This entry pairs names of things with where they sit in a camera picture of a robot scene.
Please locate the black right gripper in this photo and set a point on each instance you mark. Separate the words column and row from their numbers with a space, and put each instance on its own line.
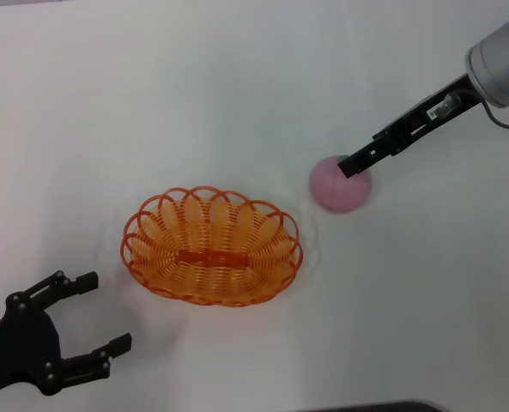
column 417, row 122

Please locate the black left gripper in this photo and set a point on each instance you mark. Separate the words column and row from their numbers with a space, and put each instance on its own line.
column 18, row 343

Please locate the pink toy peach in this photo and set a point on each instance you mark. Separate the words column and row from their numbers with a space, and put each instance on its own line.
column 335, row 193

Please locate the orange plastic woven basket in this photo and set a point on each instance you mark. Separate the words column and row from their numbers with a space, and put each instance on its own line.
column 211, row 253

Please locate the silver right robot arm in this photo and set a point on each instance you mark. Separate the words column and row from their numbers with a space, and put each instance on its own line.
column 501, row 51

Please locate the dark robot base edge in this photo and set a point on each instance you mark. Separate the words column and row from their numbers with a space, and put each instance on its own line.
column 374, row 407

